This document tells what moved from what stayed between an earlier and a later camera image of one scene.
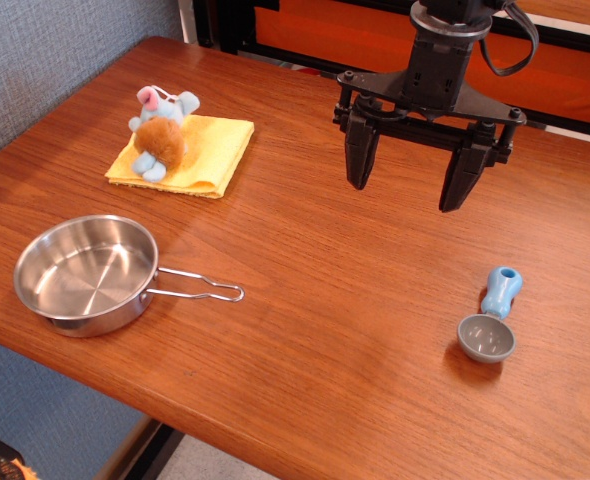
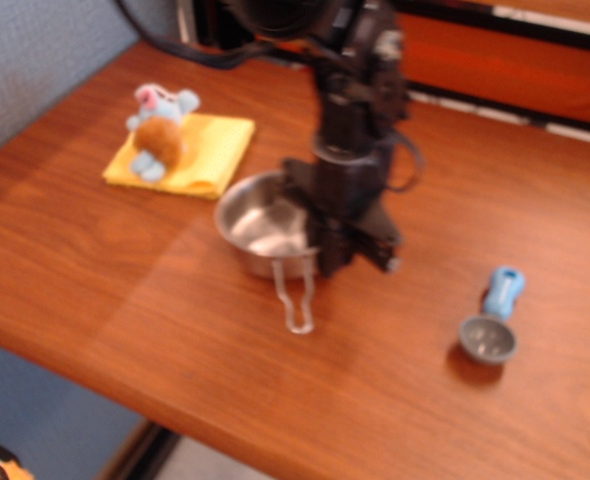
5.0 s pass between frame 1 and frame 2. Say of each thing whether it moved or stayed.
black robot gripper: moved
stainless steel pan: moved
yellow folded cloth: stayed
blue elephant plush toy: stayed
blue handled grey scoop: stayed
